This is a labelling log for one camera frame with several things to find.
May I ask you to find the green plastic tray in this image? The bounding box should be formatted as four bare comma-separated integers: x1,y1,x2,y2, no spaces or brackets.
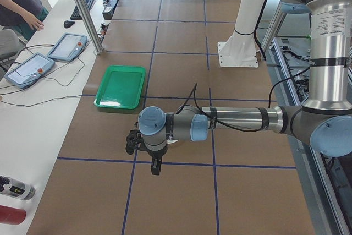
94,65,146,110

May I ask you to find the teach pendant tablet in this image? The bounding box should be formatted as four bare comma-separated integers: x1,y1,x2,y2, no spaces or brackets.
47,33,87,62
4,53,54,88

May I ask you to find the black keyboard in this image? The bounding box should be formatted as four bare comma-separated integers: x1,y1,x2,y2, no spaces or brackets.
69,0,97,20

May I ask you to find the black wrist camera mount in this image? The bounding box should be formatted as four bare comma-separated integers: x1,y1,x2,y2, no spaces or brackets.
125,129,147,155

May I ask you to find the aluminium frame post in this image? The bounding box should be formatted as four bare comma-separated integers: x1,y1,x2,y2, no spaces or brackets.
74,0,103,54

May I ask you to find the person in dark shirt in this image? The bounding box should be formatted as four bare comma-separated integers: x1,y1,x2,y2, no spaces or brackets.
1,0,49,41

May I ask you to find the near teach pendant tablet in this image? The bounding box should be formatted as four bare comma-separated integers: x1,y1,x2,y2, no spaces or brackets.
4,53,54,88

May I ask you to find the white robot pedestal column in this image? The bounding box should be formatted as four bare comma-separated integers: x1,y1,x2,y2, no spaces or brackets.
218,0,266,68

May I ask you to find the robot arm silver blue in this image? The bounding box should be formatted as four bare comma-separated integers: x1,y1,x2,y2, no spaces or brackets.
126,0,351,175

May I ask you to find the clear water bottle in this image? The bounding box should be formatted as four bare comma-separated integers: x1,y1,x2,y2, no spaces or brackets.
1,176,36,200

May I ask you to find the far teach pendant tablet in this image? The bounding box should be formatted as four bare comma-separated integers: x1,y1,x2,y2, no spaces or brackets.
47,33,87,62

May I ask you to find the black computer mouse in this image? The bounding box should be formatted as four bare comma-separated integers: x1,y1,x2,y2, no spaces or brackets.
63,20,75,29

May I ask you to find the red bottle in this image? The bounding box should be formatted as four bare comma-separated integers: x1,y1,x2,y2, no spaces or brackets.
0,205,26,225

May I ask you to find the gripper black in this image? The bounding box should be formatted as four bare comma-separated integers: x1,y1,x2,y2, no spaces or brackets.
146,143,168,176

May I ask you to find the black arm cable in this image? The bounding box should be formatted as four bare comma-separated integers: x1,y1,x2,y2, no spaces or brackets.
175,82,278,133

